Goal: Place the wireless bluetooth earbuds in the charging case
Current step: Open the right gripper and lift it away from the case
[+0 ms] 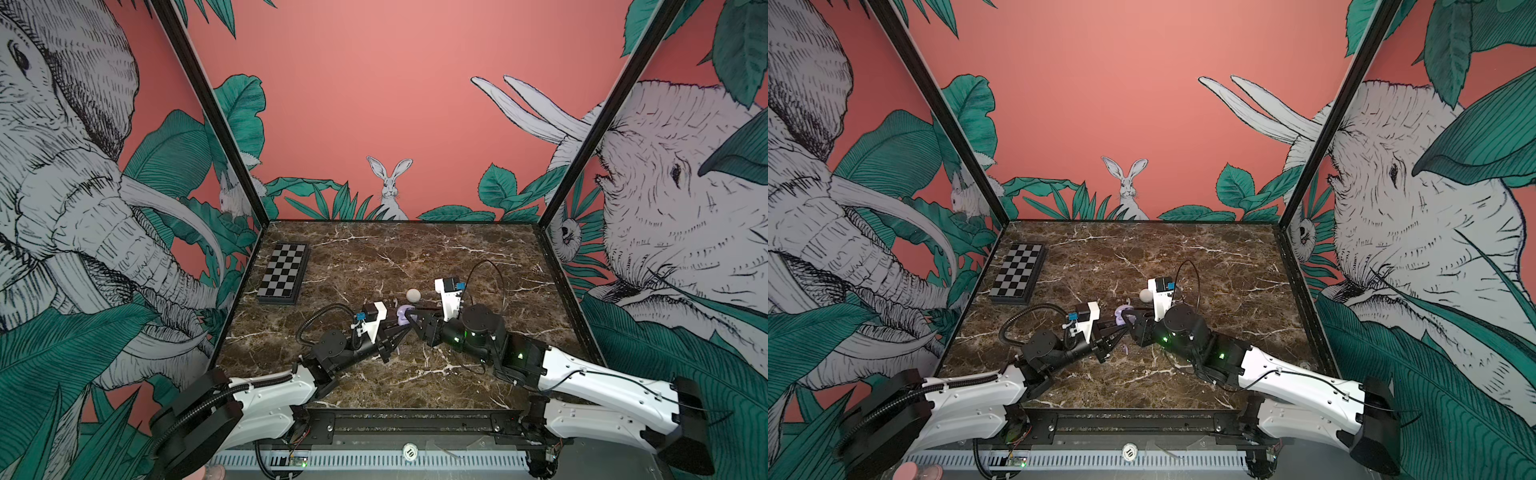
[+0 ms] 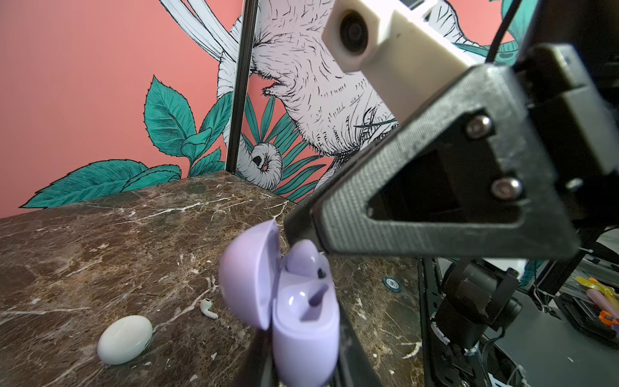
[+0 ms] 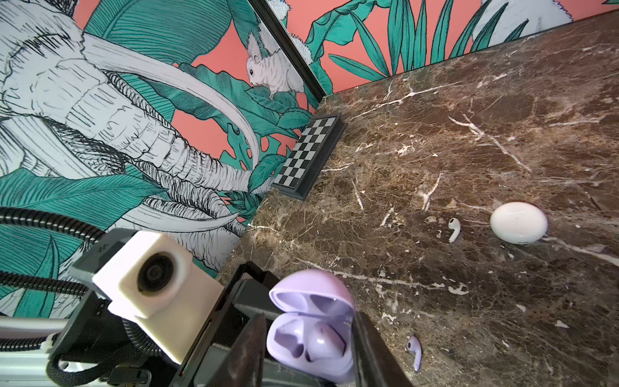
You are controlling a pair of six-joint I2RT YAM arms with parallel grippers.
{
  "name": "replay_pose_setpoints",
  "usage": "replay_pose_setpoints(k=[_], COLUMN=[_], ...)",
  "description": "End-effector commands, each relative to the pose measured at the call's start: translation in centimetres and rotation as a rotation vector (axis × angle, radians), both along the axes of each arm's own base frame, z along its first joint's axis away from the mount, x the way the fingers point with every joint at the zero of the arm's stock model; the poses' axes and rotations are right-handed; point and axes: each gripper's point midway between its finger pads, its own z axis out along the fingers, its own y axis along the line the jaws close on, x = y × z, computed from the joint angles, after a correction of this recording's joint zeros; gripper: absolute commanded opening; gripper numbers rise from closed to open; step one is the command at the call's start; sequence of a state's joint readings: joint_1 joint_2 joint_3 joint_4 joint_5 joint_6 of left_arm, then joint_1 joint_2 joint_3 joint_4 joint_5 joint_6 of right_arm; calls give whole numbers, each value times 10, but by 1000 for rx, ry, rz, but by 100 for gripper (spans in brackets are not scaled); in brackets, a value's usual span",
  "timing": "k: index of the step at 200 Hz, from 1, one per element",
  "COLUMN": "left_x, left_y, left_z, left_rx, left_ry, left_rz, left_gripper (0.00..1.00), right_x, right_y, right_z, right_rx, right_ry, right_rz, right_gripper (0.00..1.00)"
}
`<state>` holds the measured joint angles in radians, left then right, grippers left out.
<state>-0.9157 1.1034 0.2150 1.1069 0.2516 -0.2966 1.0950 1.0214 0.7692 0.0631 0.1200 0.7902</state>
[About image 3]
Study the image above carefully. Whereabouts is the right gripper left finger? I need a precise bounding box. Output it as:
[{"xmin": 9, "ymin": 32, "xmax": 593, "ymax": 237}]
[{"xmin": 208, "ymin": 314, "xmax": 267, "ymax": 387}]

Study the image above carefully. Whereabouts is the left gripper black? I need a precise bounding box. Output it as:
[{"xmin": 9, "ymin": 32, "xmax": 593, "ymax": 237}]
[{"xmin": 170, "ymin": 261, "xmax": 281, "ymax": 386}]

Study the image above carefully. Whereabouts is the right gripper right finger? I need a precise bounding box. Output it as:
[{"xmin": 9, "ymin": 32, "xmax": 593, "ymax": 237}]
[{"xmin": 351, "ymin": 311, "xmax": 413, "ymax": 387}]

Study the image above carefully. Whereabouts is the purple earbud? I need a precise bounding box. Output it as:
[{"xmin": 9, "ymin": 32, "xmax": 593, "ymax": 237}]
[
  {"xmin": 306, "ymin": 322, "xmax": 347, "ymax": 362},
  {"xmin": 406, "ymin": 335, "xmax": 423, "ymax": 372}
]

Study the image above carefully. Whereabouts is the purple earbud charging case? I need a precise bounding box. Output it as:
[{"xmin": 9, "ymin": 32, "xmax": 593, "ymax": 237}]
[{"xmin": 266, "ymin": 269, "xmax": 356, "ymax": 384}]

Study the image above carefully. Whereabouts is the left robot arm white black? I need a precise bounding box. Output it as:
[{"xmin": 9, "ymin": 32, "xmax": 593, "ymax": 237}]
[{"xmin": 1, "ymin": 207, "xmax": 352, "ymax": 386}]

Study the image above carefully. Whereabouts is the black white checkerboard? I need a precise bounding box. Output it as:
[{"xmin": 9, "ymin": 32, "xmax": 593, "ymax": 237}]
[{"xmin": 272, "ymin": 114, "xmax": 347, "ymax": 201}]

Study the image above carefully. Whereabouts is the white earbud on table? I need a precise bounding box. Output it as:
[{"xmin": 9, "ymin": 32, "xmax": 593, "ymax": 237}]
[{"xmin": 448, "ymin": 218, "xmax": 461, "ymax": 243}]

